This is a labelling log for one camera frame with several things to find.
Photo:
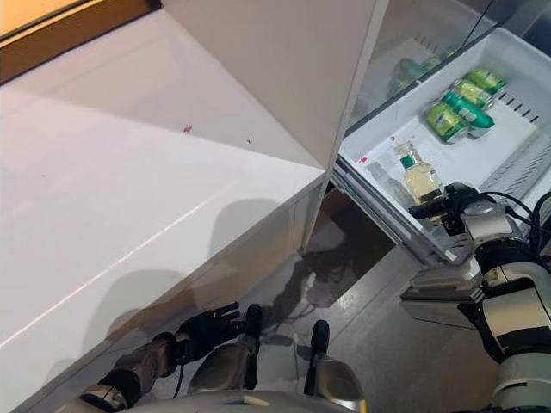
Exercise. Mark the tall white cabinet panel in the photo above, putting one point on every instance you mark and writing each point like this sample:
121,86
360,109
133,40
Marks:
267,64

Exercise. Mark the steel fridge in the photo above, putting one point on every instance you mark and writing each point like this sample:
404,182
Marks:
387,43

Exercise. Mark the dark framed window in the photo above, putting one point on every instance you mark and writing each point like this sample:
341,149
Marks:
64,47

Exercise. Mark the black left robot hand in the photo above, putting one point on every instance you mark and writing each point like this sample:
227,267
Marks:
206,333

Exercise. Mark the robot leg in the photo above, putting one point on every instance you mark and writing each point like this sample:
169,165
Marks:
241,357
327,378

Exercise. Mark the grey robot torso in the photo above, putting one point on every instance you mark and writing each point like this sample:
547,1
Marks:
215,402

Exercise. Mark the robot left leg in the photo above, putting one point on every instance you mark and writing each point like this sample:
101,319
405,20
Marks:
241,357

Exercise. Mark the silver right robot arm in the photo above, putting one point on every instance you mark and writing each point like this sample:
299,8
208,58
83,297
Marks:
512,310

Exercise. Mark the pull-out fridge drawer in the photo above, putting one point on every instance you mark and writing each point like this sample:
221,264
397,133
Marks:
508,142

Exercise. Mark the jasmine tea bottle green label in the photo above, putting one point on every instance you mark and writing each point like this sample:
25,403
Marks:
424,180

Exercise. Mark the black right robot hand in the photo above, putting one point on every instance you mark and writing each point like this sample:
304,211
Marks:
456,202

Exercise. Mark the white counter cabinet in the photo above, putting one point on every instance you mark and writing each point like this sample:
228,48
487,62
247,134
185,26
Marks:
129,215

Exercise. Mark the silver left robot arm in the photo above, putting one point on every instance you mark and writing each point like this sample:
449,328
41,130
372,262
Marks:
129,361

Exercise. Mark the robot right leg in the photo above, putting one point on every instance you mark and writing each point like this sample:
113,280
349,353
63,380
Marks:
327,378

